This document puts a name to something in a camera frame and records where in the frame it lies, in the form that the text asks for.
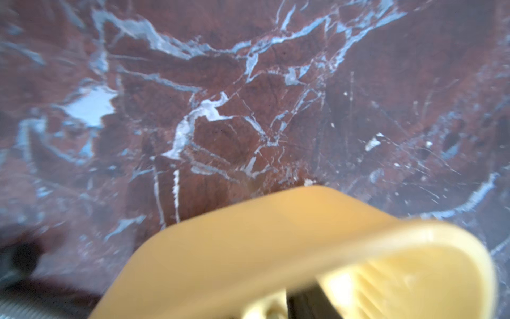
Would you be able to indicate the yellow plastic storage tray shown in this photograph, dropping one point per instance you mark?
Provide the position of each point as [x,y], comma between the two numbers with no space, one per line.
[242,261]

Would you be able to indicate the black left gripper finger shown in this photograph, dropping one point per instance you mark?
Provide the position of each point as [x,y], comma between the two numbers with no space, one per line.
[311,303]

